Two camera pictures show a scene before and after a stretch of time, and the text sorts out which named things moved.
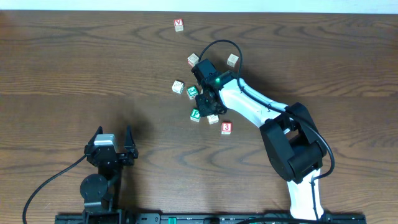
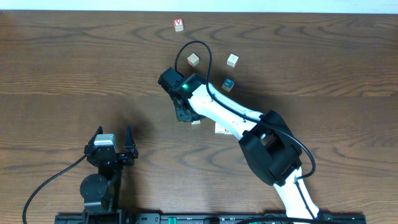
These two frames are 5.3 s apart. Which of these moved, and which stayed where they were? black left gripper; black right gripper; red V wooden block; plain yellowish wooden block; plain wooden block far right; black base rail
Moved: plain yellowish wooden block; black right gripper
Stayed: plain wooden block far right; black base rail; black left gripper; red V wooden block
